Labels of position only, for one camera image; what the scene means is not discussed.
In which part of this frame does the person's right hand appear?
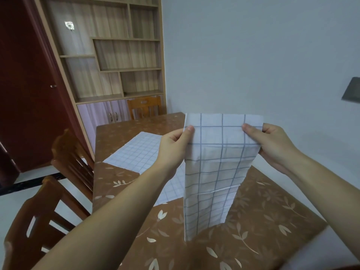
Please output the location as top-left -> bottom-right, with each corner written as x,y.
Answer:
242,123 -> 303,176

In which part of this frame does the person's left forearm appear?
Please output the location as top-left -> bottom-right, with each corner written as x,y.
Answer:
32,162 -> 175,270

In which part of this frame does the person's right forearm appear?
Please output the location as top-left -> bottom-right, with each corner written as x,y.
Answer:
287,151 -> 360,261

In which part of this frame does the light wood shelf cabinet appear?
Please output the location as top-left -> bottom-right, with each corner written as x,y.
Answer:
34,0 -> 167,160

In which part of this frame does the flat white checked cloth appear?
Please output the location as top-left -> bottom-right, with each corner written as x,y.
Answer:
103,131 -> 186,207

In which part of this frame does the red-brown wooden door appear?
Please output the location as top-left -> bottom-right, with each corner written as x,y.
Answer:
0,0 -> 95,173

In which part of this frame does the white checked cloth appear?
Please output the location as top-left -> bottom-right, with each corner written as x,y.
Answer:
183,113 -> 264,242
103,131 -> 186,207

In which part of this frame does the dark brown wooden panel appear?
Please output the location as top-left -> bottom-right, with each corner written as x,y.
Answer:
0,142 -> 21,189

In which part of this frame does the brown leaf print tablecloth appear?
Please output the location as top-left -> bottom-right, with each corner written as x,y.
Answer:
92,112 -> 328,270

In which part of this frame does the wooden chair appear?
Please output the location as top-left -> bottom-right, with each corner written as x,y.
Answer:
2,175 -> 91,270
126,95 -> 165,121
51,128 -> 95,202

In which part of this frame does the person's left hand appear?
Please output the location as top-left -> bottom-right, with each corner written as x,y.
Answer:
155,125 -> 195,180

